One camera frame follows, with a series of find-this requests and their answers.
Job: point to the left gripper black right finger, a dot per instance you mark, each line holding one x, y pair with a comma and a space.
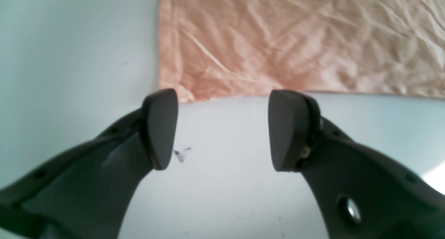
361, 193

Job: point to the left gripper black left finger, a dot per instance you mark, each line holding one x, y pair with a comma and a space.
84, 192

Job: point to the pink T-shirt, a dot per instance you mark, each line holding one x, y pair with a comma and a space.
213, 49

